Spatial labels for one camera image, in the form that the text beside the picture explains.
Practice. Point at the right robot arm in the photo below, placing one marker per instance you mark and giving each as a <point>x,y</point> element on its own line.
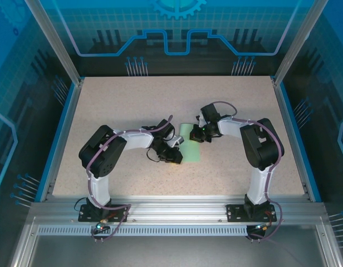
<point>260,150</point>

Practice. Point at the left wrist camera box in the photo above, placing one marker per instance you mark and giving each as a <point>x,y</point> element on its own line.
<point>177,141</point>

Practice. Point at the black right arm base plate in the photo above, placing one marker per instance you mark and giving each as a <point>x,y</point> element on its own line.
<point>235,212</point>

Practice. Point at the green paper sheet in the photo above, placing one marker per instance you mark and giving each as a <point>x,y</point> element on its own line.
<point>192,151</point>

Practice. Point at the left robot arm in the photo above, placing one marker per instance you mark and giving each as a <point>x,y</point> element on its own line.
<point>102,155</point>

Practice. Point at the aluminium frame post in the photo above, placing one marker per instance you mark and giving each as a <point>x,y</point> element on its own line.
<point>299,39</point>
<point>54,41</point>

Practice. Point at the aluminium side rail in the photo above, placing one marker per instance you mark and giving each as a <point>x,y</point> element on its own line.
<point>288,116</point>
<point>68,116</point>

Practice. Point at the long aluminium mounting rail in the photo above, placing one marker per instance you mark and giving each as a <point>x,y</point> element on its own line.
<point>174,208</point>

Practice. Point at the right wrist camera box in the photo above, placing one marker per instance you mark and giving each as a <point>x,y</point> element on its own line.
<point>200,120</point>

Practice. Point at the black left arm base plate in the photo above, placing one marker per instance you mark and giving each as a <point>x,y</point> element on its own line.
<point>88,215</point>

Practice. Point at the grey metal shelf panel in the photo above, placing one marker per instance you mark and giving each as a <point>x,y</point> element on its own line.
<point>174,250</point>

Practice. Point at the blue printed enclosure panel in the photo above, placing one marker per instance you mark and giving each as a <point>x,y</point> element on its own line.
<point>174,64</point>

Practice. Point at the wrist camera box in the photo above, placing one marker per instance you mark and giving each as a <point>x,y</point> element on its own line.
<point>177,141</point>
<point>200,120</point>

